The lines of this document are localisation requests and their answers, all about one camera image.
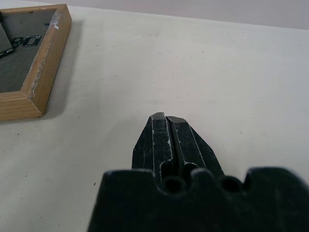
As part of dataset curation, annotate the dark object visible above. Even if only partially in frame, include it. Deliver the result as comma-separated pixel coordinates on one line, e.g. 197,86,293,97
0,12,14,58

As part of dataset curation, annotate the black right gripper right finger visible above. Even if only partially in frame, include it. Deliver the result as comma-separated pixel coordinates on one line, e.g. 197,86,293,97
166,116,225,181

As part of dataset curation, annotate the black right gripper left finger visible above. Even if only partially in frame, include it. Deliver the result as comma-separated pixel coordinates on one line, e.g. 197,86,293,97
131,112,180,180

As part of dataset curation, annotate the wooden tray with grey lining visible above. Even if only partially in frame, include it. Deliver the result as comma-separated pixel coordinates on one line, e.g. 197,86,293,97
0,3,72,122

